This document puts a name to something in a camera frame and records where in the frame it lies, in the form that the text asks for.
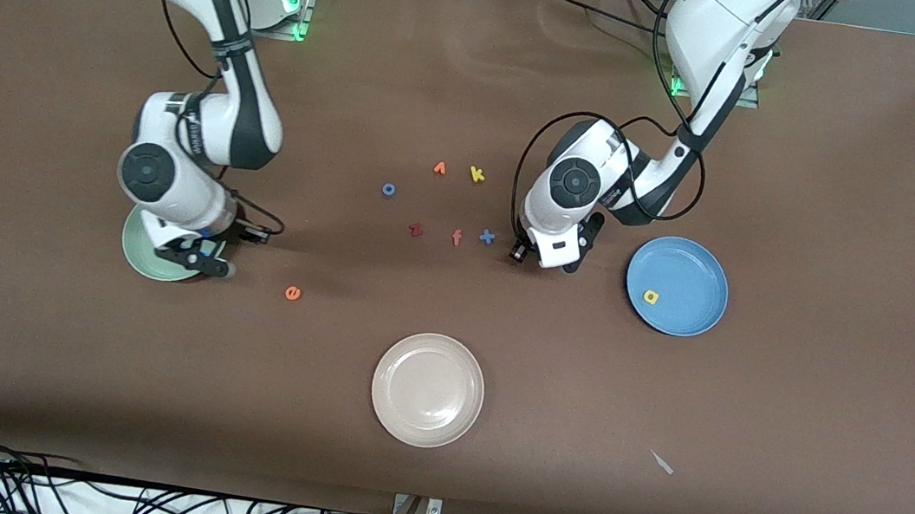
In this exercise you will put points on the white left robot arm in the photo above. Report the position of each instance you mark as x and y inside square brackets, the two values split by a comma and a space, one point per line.
[714, 18]

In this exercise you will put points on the green plate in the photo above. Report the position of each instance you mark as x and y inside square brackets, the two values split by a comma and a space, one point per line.
[137, 253]

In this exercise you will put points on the brown table cover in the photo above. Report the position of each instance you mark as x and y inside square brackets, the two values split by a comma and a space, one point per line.
[58, 383]

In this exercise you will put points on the yellow letter a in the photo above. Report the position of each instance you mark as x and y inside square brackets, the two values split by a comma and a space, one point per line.
[652, 299]

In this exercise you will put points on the blue letter o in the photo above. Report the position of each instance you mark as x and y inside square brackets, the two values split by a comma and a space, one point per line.
[384, 189]

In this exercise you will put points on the orange letter e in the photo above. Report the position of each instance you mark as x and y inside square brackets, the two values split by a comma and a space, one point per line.
[292, 296]

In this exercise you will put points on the beige plate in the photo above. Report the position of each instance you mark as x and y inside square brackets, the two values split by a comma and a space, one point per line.
[428, 390]

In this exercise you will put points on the silver metal bracket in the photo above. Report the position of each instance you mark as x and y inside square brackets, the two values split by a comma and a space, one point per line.
[433, 512]

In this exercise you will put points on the orange letter v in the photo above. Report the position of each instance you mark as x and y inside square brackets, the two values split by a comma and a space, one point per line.
[440, 166]

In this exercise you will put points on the blue plate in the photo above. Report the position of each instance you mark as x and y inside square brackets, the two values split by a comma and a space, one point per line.
[691, 277]

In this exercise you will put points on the dark red letter z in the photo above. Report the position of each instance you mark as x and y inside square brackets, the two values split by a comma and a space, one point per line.
[416, 230]

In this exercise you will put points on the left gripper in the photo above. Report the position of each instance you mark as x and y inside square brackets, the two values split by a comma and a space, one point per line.
[520, 250]

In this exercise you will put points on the white paper scrap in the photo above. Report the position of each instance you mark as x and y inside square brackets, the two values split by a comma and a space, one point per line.
[663, 464]

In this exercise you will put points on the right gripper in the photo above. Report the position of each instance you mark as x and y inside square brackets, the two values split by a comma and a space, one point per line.
[226, 233]

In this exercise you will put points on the yellow letter k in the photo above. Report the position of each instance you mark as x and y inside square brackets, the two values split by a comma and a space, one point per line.
[475, 174]

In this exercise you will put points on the salmon letter f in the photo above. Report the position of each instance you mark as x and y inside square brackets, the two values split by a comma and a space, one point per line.
[456, 238]

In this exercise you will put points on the blue letter x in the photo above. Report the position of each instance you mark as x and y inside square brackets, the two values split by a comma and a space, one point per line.
[487, 236]

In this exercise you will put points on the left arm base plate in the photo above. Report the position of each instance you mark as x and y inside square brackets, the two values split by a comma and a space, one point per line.
[752, 97]

